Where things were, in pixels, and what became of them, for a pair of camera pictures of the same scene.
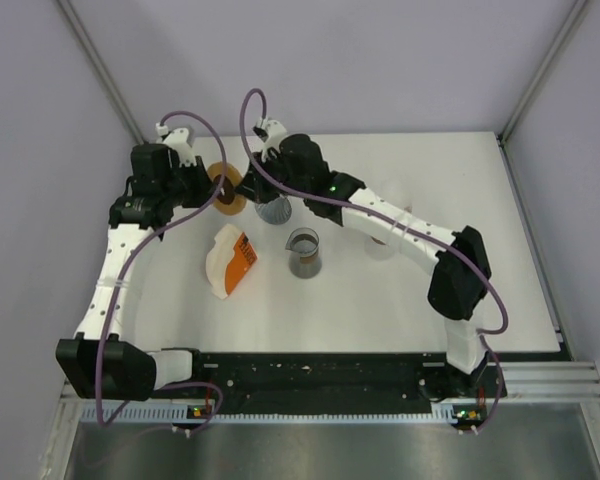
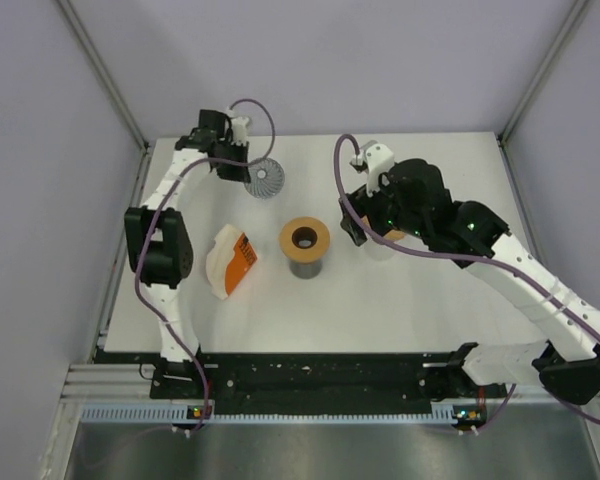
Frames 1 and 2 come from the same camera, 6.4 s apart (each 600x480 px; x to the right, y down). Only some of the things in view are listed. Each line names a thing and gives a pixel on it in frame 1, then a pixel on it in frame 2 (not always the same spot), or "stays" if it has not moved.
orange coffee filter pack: [230, 261] stays
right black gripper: [253, 186] -> [366, 204]
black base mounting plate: [314, 379] stays
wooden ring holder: [227, 202] -> [304, 239]
